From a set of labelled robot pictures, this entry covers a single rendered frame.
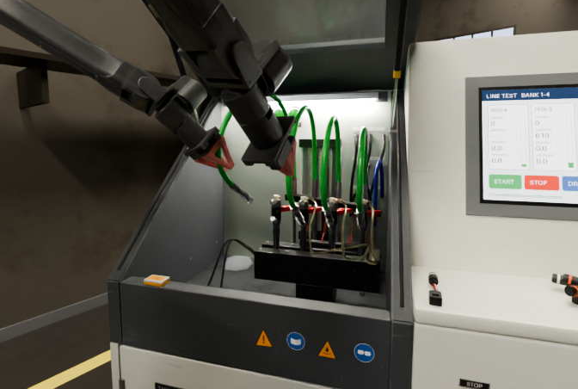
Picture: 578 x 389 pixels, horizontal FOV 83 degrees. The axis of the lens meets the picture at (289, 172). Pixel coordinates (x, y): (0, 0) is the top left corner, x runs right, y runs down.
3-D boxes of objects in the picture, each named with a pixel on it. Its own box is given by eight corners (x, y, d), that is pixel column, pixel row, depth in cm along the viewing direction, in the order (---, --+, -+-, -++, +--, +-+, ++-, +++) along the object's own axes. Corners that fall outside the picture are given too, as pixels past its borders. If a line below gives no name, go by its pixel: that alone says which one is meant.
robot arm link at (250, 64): (183, 52, 44) (230, 52, 39) (230, 6, 49) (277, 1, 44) (224, 119, 52) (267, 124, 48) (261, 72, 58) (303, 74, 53)
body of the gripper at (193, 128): (204, 140, 83) (181, 120, 80) (223, 131, 75) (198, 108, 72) (188, 159, 80) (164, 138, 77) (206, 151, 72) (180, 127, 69)
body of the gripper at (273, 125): (299, 123, 57) (282, 89, 51) (278, 169, 51) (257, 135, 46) (267, 124, 60) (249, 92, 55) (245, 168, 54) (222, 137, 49)
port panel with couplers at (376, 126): (347, 208, 113) (348, 117, 110) (347, 206, 116) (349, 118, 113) (386, 211, 109) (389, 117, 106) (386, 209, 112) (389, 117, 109)
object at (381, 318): (122, 345, 80) (119, 281, 78) (135, 335, 84) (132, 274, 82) (388, 399, 63) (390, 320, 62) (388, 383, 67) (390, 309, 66)
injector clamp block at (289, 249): (254, 302, 93) (254, 250, 91) (266, 287, 102) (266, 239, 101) (378, 320, 83) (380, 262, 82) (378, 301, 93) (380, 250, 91)
